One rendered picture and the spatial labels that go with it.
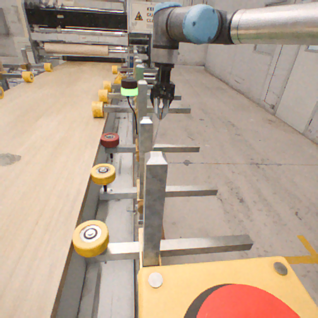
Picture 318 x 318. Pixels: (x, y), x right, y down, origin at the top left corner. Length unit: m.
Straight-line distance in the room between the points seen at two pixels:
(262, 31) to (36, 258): 0.75
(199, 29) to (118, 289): 0.79
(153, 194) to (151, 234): 0.11
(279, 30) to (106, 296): 0.87
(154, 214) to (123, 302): 0.41
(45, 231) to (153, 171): 0.33
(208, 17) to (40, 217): 0.67
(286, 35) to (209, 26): 0.19
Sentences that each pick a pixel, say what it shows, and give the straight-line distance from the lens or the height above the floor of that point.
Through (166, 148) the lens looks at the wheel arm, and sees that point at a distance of 0.93.
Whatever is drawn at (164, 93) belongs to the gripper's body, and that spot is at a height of 1.12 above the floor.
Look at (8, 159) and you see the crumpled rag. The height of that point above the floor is 0.91.
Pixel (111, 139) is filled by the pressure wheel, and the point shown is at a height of 0.91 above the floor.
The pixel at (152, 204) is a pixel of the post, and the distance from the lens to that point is 0.37.
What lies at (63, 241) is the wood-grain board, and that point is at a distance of 0.53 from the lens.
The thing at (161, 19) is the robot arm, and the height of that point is 1.34.
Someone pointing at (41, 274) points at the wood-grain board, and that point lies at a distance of 0.50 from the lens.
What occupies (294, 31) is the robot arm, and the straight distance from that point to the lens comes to 0.63.
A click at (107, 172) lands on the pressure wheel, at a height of 0.90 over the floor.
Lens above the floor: 1.31
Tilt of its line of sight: 32 degrees down
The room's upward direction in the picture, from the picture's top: 4 degrees clockwise
